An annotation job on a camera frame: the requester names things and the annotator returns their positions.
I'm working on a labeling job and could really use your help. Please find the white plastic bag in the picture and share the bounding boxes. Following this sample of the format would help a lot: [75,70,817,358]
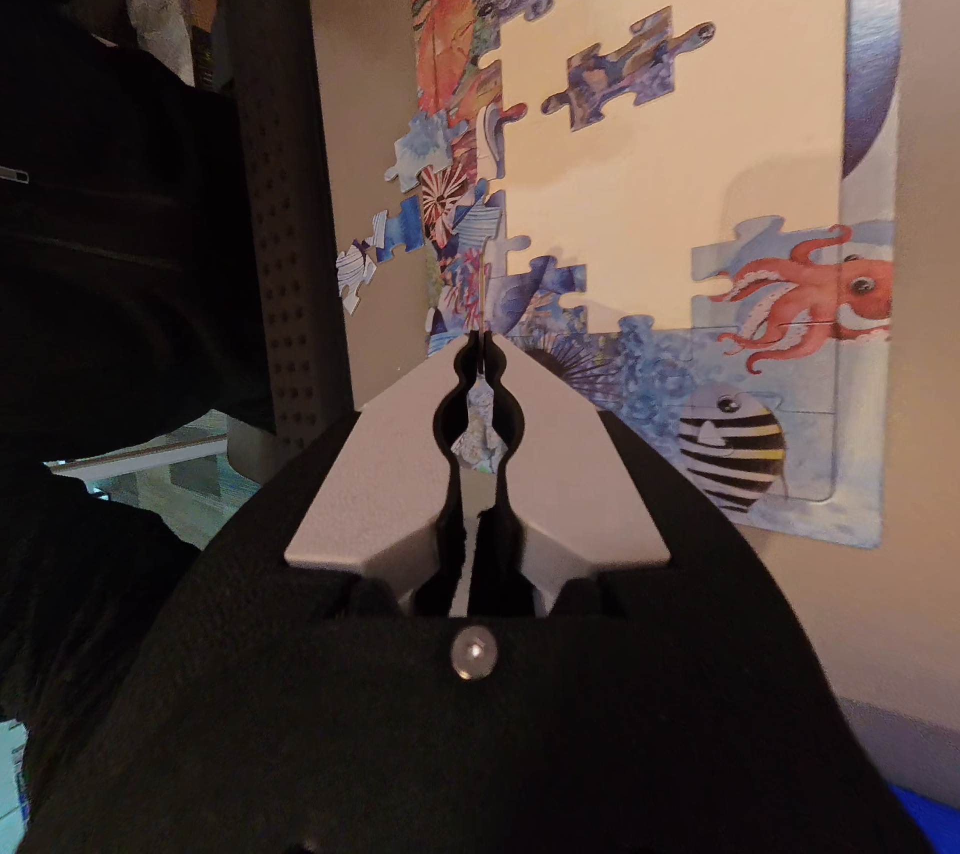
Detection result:
[126,0,198,87]

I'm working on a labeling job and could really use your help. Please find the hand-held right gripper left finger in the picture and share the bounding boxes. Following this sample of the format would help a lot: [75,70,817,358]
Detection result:
[283,330,481,604]

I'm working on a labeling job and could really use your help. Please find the blue puzzle piece striped end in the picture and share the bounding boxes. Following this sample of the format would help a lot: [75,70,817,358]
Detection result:
[371,194,426,264]

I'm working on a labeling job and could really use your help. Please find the purple coral puzzle piece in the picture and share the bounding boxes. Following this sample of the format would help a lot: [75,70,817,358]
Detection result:
[541,6,717,134]

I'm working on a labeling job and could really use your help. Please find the sea animal jigsaw puzzle tray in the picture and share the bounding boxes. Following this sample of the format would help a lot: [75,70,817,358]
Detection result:
[408,0,910,551]

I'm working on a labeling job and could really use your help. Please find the pale blue striped puzzle piece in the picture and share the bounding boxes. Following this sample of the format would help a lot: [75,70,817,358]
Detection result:
[450,201,502,249]

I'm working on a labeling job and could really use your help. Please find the cardboard box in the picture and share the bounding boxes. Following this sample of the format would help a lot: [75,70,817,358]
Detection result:
[183,0,228,95]

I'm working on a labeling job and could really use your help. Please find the black perforated chair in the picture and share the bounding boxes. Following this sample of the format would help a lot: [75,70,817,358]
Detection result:
[225,0,355,455]

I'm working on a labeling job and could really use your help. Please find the white flat board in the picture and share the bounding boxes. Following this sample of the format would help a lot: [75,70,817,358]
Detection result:
[45,435,231,482]

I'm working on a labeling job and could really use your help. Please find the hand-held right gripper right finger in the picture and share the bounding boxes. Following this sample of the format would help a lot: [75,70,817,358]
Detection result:
[483,330,672,600]

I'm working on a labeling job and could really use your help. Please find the large blue plastic bin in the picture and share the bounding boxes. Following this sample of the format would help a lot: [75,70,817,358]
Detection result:
[885,782,960,854]

